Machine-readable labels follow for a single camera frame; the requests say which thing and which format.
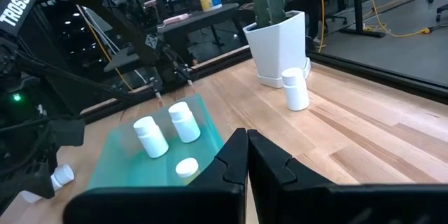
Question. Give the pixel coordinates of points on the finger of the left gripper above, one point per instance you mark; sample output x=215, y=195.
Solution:
x=38, y=180

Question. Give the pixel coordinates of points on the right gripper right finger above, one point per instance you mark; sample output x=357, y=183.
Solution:
x=350, y=206

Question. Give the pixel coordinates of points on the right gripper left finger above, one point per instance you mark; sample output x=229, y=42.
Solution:
x=175, y=206

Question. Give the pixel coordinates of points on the yellow pill bottle white cap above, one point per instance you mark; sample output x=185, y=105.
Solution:
x=187, y=167

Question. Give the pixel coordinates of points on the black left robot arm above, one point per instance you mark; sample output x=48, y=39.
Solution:
x=17, y=3

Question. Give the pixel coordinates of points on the teal translucent plastic basket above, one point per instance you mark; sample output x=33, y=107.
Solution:
x=122, y=168

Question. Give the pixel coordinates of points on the pink object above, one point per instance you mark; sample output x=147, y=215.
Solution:
x=176, y=18

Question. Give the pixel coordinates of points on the dark side table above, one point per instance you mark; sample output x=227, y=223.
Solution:
x=203, y=15

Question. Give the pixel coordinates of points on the black desk stand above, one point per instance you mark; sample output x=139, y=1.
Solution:
x=357, y=7

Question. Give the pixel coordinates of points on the black aluminium table frame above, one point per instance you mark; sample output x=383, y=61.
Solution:
x=385, y=77

